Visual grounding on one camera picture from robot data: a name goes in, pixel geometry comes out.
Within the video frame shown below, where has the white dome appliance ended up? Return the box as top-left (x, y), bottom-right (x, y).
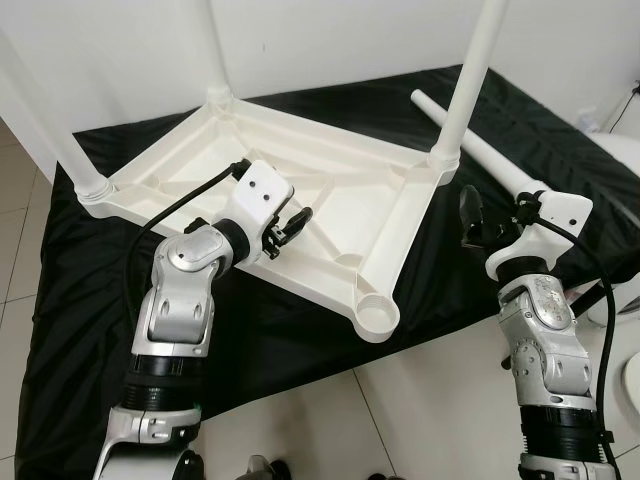
top-left (585, 130), bottom-right (640, 326)

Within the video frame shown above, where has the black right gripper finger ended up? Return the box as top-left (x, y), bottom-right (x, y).
top-left (458, 187), bottom-right (483, 246)

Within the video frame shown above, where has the white plastic table leg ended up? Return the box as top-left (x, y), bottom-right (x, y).
top-left (203, 0), bottom-right (236, 109)
top-left (430, 0), bottom-right (511, 169)
top-left (0, 35), bottom-right (116, 206)
top-left (411, 90), bottom-right (546, 201)

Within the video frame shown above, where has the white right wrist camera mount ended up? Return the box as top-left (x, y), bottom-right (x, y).
top-left (485, 190), bottom-right (591, 281)

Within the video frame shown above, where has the grey robot left foot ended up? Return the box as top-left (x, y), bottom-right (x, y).
top-left (245, 455), bottom-right (291, 480)

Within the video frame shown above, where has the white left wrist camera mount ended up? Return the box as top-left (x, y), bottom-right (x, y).
top-left (222, 160), bottom-right (296, 263)

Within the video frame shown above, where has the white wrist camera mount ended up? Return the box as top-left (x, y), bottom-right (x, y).
top-left (222, 160), bottom-right (296, 263)
top-left (485, 190), bottom-right (591, 281)

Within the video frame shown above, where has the white pedestal fan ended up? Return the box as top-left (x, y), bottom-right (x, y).
top-left (622, 350), bottom-right (640, 411)

